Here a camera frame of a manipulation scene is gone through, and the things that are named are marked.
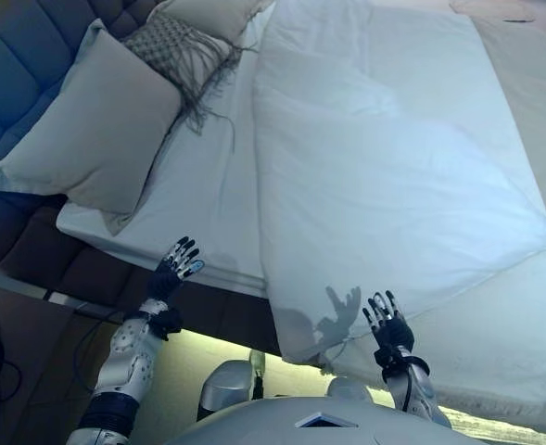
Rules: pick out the large beige pillow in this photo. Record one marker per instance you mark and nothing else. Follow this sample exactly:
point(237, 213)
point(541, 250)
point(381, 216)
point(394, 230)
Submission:
point(92, 130)

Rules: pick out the brown wooden nightstand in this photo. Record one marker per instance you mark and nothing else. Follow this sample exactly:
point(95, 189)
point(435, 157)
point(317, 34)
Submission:
point(31, 324)

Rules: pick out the beige textured bedspread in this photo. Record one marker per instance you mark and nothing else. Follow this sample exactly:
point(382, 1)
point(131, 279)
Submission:
point(509, 347)

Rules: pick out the silver robot torso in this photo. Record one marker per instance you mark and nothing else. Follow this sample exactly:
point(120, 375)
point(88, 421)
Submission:
point(300, 426)

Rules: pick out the dark tufted headboard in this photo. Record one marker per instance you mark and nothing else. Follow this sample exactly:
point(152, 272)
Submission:
point(17, 60)

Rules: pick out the woven fringed cushion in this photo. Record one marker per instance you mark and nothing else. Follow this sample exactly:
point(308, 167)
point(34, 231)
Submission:
point(170, 41)

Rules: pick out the white fitted bed sheet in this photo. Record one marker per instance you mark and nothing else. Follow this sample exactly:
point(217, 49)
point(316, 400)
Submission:
point(207, 199)

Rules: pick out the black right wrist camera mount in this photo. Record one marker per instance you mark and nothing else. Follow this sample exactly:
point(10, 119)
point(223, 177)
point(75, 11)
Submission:
point(386, 357)

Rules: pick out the right silver robot leg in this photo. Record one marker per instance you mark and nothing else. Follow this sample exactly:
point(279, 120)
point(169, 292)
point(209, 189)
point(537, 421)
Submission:
point(351, 389)

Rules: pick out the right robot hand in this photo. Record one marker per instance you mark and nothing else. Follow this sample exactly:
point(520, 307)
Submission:
point(395, 334)

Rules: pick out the small beige pillow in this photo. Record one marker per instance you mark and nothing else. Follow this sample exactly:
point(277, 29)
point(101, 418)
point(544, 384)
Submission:
point(207, 16)

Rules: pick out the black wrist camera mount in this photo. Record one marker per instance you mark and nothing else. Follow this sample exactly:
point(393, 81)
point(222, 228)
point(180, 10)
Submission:
point(168, 322)
point(386, 357)

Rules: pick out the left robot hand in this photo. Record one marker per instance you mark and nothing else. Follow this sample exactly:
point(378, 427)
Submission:
point(166, 283)

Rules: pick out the white duvet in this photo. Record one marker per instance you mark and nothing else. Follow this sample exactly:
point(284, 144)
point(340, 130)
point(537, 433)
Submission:
point(384, 162)

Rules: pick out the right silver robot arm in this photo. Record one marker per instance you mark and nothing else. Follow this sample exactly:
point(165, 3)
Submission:
point(416, 380)

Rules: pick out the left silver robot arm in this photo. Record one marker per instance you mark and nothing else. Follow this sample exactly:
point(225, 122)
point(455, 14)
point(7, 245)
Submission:
point(124, 361)

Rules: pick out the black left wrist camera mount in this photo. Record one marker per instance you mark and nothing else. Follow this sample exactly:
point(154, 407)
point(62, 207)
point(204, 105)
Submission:
point(168, 322)

